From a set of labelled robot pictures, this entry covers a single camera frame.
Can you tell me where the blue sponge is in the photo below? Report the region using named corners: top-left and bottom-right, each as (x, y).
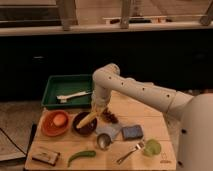
top-left (122, 125), bottom-right (143, 140)

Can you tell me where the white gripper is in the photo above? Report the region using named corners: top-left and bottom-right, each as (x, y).
top-left (92, 90), bottom-right (111, 108)

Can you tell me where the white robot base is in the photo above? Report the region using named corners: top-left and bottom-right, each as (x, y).
top-left (176, 93), bottom-right (213, 171)

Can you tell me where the dark purple bowl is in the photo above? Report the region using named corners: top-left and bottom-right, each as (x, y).
top-left (72, 111), bottom-right (99, 136)

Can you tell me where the brown wooden block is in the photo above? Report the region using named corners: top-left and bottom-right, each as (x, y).
top-left (32, 147), bottom-right (60, 166)

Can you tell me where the brown pine cone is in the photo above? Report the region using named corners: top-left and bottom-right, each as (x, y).
top-left (102, 108), bottom-right (118, 124)

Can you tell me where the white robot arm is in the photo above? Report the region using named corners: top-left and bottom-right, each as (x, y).
top-left (92, 63), bottom-right (193, 120)

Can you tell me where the green plastic tray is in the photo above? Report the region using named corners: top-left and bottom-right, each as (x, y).
top-left (42, 74), bottom-right (93, 110)

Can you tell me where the orange fruit in bowl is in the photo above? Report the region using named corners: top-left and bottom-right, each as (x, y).
top-left (53, 114), bottom-right (67, 127)

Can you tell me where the green cup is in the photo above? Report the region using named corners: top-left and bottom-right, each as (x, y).
top-left (143, 139), bottom-right (161, 157)

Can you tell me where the metal fork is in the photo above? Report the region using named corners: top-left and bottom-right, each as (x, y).
top-left (116, 141), bottom-right (145, 164)

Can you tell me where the green chili pepper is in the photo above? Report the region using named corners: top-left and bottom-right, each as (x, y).
top-left (67, 150), bottom-right (96, 167)

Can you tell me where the yellow banana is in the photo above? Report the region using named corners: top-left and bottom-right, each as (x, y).
top-left (77, 107), bottom-right (104, 129)

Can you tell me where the metal cup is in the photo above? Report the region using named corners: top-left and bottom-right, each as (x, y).
top-left (97, 133), bottom-right (111, 150)

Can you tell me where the white brush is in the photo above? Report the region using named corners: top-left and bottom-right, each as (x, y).
top-left (56, 91), bottom-right (92, 103)

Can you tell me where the orange bowl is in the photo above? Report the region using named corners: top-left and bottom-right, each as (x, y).
top-left (41, 110), bottom-right (70, 137)

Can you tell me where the grey cloth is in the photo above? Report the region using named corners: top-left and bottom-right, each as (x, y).
top-left (95, 123), bottom-right (122, 141)

